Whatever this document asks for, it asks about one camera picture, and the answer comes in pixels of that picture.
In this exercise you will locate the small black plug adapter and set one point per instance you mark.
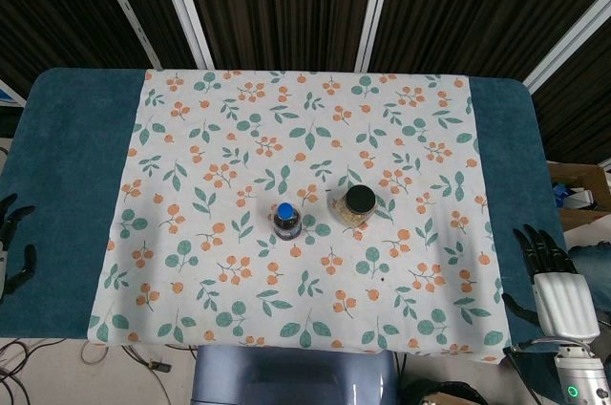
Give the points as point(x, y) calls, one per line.
point(160, 366)

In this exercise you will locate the cola bottle blue cap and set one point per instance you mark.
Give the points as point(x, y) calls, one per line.
point(286, 221)

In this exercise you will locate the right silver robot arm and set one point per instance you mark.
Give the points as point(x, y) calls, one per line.
point(584, 376)

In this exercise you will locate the thin white frame bar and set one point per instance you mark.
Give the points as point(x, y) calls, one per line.
point(126, 8)

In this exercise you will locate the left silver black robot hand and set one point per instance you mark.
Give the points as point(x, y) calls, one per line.
point(14, 223)

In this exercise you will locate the teal table cover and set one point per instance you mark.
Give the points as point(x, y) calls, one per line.
point(71, 185)

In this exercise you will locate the blue-grey robot torso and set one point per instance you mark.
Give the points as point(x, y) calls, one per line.
point(291, 376)

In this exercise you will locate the floral leaf berry tablecloth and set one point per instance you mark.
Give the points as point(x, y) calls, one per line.
point(296, 137)

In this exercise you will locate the double white frame bar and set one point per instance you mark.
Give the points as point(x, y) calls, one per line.
point(183, 6)

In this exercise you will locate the black floor object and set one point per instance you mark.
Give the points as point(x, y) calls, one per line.
point(448, 393)

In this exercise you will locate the cardboard box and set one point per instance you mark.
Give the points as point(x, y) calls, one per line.
point(584, 185)

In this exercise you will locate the clear grain jar black lid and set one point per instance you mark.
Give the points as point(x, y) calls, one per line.
point(359, 204)

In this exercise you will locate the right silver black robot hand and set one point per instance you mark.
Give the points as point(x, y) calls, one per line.
point(561, 300)

